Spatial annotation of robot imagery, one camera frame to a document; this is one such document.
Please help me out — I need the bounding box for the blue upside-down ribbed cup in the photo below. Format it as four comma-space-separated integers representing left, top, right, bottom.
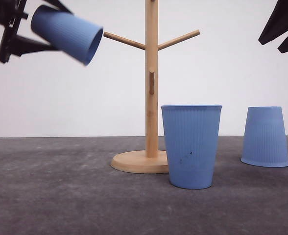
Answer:
241, 106, 288, 167

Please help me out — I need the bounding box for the wooden mug tree stand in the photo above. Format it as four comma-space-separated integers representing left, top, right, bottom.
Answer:
104, 0, 200, 174

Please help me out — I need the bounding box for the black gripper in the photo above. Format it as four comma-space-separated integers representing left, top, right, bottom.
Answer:
0, 0, 74, 63

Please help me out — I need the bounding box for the light blue ribbed cup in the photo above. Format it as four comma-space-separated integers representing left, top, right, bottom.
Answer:
31, 5, 103, 65

